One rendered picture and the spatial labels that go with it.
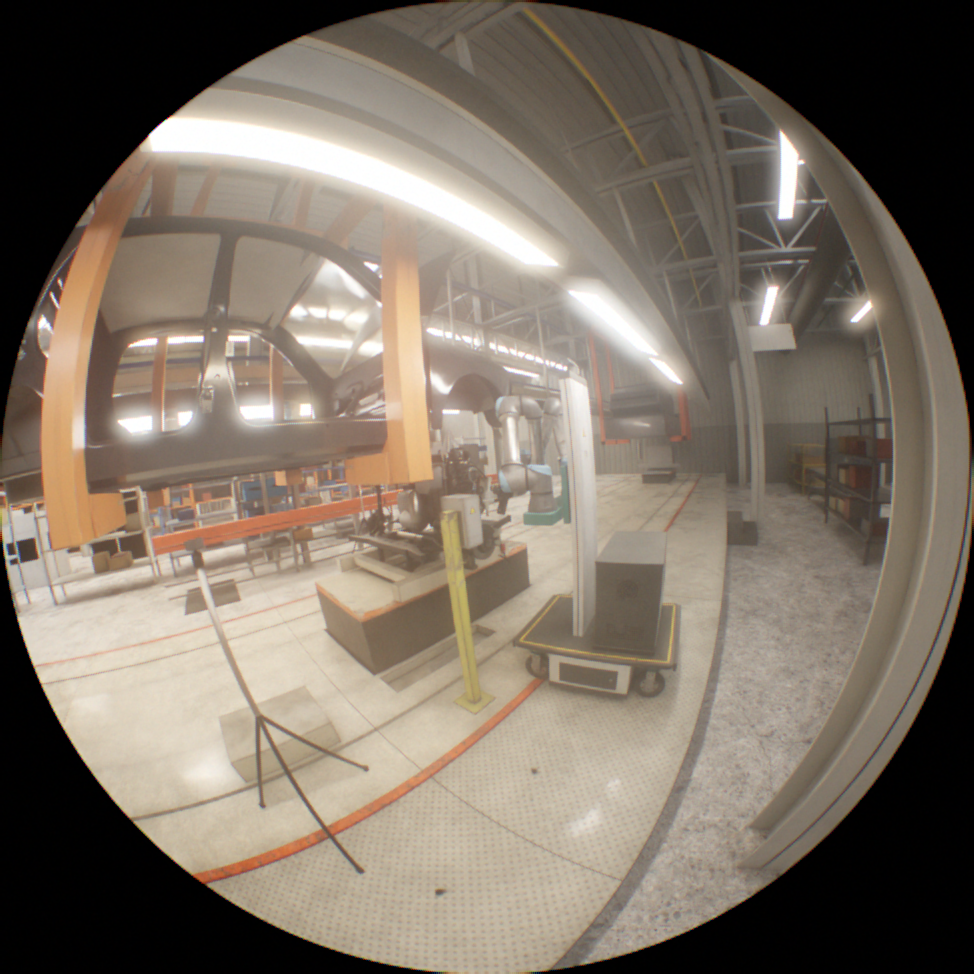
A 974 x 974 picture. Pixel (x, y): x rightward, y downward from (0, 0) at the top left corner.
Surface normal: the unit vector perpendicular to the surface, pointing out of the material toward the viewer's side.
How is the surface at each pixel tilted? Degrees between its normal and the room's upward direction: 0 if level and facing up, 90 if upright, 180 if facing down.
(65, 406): 90
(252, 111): 117
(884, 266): 90
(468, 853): 0
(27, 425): 90
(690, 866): 0
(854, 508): 90
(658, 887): 0
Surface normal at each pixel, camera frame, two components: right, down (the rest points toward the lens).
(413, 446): 0.75, 0.00
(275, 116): 0.71, 0.44
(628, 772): -0.09, -0.99
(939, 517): -0.66, 0.15
